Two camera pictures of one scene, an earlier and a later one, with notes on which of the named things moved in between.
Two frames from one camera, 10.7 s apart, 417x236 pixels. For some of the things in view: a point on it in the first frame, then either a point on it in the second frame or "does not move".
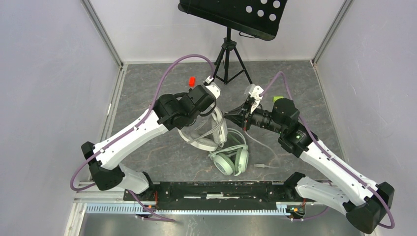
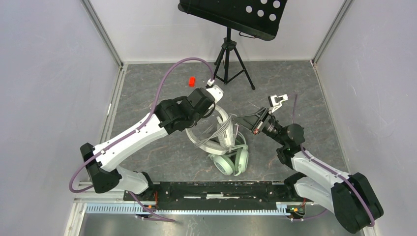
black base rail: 216,193 does not move
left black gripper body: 190,89 does not move
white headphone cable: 193,138 -> 219,130
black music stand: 261,19 does not move
